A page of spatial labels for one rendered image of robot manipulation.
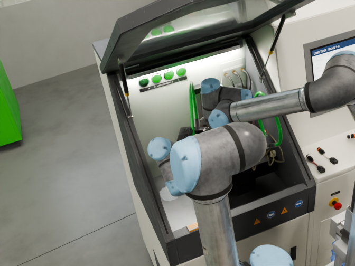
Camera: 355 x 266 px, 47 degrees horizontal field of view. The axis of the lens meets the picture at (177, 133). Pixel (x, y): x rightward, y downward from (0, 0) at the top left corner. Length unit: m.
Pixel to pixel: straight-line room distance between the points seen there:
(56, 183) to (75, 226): 0.59
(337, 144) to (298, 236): 0.47
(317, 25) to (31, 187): 2.72
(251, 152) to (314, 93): 0.40
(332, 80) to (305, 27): 0.67
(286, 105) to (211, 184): 0.48
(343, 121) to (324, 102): 0.87
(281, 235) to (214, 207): 1.04
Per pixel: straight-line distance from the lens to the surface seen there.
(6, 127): 4.22
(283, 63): 1.85
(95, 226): 3.17
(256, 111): 1.34
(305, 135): 2.01
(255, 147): 0.92
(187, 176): 0.87
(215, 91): 1.53
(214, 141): 0.89
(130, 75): 1.78
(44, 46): 5.49
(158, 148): 1.29
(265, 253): 1.19
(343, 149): 2.03
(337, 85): 1.26
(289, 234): 1.99
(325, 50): 1.96
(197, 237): 1.71
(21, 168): 4.03
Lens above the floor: 2.20
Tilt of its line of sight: 34 degrees down
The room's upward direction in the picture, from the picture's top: 9 degrees counter-clockwise
